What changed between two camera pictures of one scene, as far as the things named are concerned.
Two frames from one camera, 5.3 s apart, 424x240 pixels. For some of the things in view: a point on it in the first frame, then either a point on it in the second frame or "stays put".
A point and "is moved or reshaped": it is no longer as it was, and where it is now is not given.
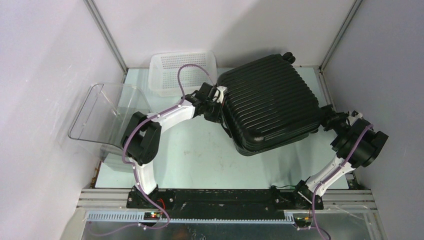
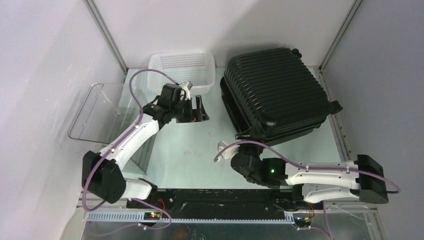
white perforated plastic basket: [163, 68] stays put
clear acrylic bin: [103, 113] stays put
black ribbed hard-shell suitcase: [269, 106] is moved or reshaped
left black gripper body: [213, 111] → [188, 115]
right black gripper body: [337, 122] → [251, 148]
